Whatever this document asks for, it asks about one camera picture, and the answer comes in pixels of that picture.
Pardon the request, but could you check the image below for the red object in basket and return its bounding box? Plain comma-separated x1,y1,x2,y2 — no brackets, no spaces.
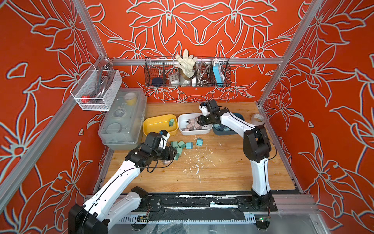
80,95,91,103

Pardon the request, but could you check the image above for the clear plastic lidded container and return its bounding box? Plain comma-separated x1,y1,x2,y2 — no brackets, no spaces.
98,88,147,151

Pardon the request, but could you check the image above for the clear tape roll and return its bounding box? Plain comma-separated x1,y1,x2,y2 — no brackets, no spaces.
250,113,265,126

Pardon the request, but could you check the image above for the dark blue storage box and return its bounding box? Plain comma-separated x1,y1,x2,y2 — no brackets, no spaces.
212,113,245,136

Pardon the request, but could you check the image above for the white rubber glove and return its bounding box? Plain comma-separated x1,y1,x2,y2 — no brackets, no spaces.
175,49,198,79

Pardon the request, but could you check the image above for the light blue box in basket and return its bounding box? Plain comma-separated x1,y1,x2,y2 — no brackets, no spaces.
211,58,225,87

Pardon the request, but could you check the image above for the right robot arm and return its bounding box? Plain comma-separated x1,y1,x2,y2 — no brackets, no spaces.
198,100,272,210

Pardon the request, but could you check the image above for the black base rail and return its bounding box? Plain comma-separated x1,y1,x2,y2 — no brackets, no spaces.
130,191,278,222

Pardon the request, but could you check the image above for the white power strip in basket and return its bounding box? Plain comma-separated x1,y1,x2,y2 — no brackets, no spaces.
168,72,180,87

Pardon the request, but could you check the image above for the black wire basket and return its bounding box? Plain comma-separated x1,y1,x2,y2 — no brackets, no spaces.
144,56,233,88

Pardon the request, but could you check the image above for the yellow storage box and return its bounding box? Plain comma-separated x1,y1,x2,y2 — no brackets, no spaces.
143,114,178,136

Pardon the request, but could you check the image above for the white storage box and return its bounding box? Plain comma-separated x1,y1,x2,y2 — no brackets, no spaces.
178,113,213,136

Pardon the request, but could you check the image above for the white wire basket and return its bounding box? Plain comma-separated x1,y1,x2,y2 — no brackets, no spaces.
70,65,122,111

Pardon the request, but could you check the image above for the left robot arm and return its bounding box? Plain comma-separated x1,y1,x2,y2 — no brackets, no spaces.
68,130,177,234

